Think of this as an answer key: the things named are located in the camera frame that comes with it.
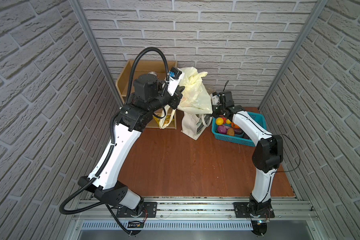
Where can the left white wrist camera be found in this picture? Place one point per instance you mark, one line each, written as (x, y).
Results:
(175, 75)

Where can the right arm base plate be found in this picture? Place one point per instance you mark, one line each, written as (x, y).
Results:
(253, 210)

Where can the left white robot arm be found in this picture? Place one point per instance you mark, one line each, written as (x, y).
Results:
(126, 127)

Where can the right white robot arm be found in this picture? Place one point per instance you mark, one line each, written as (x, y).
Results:
(267, 156)

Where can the teal plastic basket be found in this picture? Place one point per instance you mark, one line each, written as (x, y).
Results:
(251, 129)

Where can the purple toy onion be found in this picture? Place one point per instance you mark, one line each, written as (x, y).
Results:
(222, 129)

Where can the canvas tote bag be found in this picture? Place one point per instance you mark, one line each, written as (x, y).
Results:
(193, 125)

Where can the brown toy potato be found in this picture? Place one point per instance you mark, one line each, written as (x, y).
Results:
(230, 132)

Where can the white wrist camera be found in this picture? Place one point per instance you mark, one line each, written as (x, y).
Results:
(175, 75)
(215, 99)

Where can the thin cream plastic bag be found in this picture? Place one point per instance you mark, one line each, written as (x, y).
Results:
(196, 99)

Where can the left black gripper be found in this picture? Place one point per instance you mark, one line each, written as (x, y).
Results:
(179, 95)

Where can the wooden shelf unit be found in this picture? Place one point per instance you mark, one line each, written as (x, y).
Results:
(144, 67)

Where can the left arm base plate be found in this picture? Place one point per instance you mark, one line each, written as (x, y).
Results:
(146, 209)

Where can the aluminium rail frame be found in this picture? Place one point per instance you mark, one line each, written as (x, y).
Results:
(201, 218)

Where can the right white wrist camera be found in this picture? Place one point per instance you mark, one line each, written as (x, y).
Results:
(215, 99)

